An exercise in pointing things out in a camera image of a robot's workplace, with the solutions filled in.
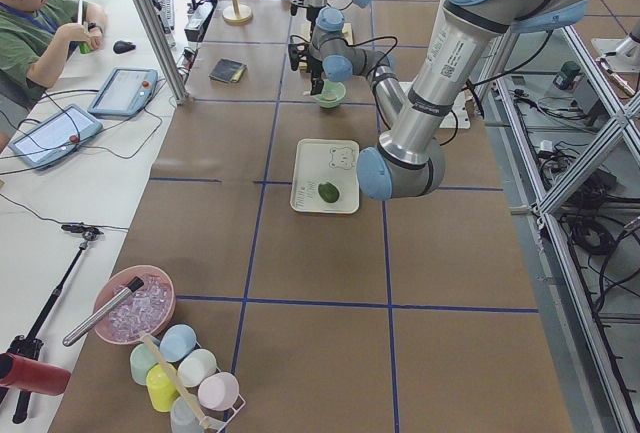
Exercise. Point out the far teach pendant tablet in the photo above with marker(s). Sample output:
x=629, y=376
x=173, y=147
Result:
x=125, y=92

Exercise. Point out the blue cup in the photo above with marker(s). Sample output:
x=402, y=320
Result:
x=178, y=341

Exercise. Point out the yellow cup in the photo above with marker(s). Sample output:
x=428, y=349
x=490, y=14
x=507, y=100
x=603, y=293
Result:
x=161, y=391

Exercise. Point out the clear cup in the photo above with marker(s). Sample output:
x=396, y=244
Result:
x=182, y=419

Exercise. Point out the white bear tray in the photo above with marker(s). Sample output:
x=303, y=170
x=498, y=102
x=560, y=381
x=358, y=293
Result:
x=321, y=160

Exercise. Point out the wooden mug tree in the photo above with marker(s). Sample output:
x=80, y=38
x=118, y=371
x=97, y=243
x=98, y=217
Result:
x=237, y=13

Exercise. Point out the metal muddler rod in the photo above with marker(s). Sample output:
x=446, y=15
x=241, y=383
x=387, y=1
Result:
x=90, y=322

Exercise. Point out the green avocado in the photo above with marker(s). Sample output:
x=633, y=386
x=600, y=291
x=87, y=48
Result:
x=328, y=192

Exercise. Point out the pink cup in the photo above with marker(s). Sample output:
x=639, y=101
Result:
x=219, y=391

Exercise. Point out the black computer mouse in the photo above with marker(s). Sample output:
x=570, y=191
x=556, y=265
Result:
x=121, y=47

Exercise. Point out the white cup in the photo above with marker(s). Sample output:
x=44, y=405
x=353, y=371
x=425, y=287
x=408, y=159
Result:
x=196, y=367

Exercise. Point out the red bottle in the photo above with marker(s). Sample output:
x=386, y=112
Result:
x=33, y=376

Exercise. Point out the green cup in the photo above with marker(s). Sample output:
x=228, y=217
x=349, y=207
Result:
x=141, y=361

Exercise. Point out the pink bowl with ice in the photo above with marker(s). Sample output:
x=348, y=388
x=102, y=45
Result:
x=147, y=310

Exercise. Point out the teach pendant tablet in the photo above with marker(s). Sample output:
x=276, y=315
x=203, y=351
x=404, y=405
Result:
x=56, y=138
x=125, y=92

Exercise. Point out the aluminium frame post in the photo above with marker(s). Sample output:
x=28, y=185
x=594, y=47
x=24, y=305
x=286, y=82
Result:
x=155, y=34

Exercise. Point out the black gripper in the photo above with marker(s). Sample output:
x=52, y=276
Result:
x=312, y=15
x=316, y=71

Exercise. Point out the green ceramic bowl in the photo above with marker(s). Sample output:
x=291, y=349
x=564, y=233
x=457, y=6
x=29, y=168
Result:
x=337, y=88

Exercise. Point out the near teach pendant tablet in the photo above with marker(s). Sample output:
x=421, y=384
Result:
x=56, y=138

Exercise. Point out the person in green shirt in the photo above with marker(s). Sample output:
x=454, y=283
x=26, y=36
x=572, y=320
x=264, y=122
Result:
x=37, y=38

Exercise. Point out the grey yellow sponge cloth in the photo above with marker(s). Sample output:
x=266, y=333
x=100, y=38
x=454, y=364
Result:
x=227, y=71

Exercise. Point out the wooden cutting board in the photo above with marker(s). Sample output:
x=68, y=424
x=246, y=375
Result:
x=305, y=33

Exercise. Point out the black tripod stick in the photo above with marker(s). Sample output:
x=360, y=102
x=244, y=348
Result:
x=29, y=346

